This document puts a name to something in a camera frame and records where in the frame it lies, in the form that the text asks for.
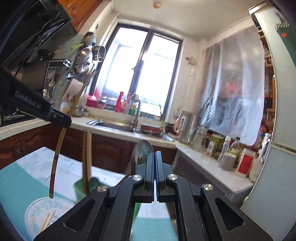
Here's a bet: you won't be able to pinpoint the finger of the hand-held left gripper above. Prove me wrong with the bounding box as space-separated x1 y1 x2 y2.
47 106 73 128

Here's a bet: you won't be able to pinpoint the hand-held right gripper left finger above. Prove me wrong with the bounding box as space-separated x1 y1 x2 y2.
33 151 155 241

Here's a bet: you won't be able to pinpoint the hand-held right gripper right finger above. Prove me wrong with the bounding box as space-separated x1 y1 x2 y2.
155 151 273 241

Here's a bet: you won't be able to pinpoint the metal spoon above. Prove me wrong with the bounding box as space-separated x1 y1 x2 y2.
130 139 154 176

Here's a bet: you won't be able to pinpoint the brown bamboo chopstick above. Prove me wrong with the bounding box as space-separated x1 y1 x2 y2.
49 69 97 199

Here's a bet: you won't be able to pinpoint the pile of chopsticks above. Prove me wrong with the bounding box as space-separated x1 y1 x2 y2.
38 132 93 233

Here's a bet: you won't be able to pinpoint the steel bowl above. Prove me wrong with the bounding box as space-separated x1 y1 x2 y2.
73 105 86 117

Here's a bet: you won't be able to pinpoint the white kitchen countertop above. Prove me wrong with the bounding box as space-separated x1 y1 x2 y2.
0 115 255 193

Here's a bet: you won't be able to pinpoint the black gas stove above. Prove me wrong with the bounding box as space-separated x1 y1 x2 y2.
0 111 36 127

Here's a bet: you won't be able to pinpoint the black stove splash guard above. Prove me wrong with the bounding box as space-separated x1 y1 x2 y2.
22 59 50 91

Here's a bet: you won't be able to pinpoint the pale cutting board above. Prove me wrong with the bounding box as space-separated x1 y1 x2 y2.
60 79 85 102

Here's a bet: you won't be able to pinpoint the red pan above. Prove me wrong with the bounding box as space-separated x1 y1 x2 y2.
140 124 162 135

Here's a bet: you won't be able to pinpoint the black pot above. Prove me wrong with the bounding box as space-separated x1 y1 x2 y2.
165 124 177 136

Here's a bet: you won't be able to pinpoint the brown wooden lower cabinets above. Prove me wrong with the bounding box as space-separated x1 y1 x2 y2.
0 126 178 173

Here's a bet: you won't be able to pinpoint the black frying pan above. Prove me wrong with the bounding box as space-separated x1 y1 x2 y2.
37 49 56 61

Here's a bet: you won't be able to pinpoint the glass pitcher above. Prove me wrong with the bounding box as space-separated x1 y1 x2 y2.
187 126 208 151

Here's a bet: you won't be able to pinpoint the steel sink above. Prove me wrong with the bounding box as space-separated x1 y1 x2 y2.
87 119 139 133

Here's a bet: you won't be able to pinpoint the steel electric kettle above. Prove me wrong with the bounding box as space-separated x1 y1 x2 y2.
174 111 197 142

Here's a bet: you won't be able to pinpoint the small glass jar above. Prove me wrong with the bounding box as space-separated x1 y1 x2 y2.
206 141 215 157

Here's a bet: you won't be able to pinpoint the steel faucet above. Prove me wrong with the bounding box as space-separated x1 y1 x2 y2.
127 93 141 132

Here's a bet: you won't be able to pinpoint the red spray bottle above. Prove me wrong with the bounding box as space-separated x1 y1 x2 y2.
115 91 125 113

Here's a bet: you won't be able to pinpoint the hanging steel pots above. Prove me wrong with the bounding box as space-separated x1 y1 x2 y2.
73 47 93 76

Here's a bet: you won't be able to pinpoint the green tin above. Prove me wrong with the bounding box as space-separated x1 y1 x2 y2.
209 134 226 158

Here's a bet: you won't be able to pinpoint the grey mug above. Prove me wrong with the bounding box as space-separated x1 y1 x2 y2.
217 153 237 171

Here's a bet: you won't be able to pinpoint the white-capped plastic bottle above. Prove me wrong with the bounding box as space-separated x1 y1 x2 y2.
221 136 232 154

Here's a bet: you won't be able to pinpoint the black range hood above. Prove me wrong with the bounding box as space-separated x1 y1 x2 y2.
0 0 79 70

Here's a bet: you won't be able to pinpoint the steel saucepan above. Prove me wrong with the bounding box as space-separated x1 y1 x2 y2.
92 45 106 63

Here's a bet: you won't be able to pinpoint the oil bottle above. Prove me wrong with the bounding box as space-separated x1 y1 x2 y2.
229 137 241 158

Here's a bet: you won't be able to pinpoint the small steel lid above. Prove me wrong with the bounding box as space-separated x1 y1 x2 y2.
83 32 97 48

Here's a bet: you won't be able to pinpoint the red-labelled white jar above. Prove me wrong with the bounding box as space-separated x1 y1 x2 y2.
236 148 255 178

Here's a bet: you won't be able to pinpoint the kitchen window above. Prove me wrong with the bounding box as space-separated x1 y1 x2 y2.
92 22 184 121

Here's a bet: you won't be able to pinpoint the white thermos jug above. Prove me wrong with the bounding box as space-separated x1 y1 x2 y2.
250 133 272 183

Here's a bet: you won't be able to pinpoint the pale green refrigerator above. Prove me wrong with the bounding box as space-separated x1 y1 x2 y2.
240 0 296 241

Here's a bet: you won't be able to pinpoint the clear plastic sheet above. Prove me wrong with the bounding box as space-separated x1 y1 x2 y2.
200 25 265 146

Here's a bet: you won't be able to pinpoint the wooden shelf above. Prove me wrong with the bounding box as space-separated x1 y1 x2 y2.
257 28 277 139

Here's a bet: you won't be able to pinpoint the steel wall rail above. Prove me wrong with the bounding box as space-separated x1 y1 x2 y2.
50 58 72 67

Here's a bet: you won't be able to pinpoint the brown wooden wall cabinet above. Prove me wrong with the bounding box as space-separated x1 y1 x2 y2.
57 0 102 34

